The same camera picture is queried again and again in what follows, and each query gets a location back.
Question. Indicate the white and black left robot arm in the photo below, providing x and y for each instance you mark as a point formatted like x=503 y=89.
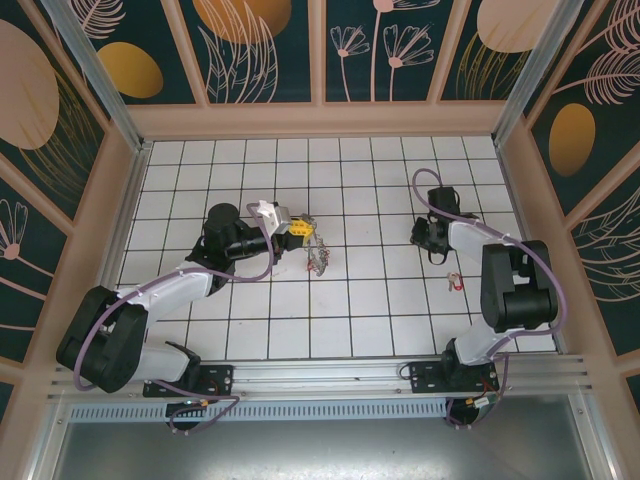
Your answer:
x=165 y=295

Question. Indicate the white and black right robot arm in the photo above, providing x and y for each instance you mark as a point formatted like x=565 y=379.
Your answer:
x=520 y=280

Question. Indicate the grey metal sheet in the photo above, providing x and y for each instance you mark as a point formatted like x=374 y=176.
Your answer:
x=320 y=455

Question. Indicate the aluminium table side rail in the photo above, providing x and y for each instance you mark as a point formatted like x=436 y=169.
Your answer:
x=126 y=200
x=519 y=200

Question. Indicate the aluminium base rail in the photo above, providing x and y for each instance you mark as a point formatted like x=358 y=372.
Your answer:
x=320 y=377

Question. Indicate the aluminium corner post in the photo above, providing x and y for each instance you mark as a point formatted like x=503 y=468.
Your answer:
x=106 y=85
x=535 y=75

